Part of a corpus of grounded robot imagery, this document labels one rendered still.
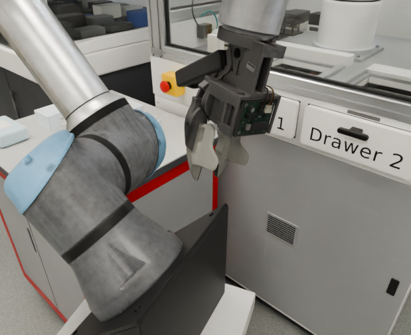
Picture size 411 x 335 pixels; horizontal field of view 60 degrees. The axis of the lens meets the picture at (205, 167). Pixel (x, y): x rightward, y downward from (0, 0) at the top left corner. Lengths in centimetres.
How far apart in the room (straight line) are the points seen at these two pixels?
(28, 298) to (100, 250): 134
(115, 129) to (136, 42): 122
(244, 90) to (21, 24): 36
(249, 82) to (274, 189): 78
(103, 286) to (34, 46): 36
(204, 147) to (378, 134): 55
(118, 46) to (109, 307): 137
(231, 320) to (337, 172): 56
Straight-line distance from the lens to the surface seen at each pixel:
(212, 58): 47
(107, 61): 168
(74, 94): 59
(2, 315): 179
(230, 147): 52
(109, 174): 51
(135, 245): 47
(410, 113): 93
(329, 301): 134
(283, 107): 103
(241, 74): 44
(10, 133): 125
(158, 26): 132
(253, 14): 42
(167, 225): 117
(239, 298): 67
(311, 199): 113
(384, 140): 94
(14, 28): 63
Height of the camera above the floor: 129
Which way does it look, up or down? 32 degrees down
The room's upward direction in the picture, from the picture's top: straight up
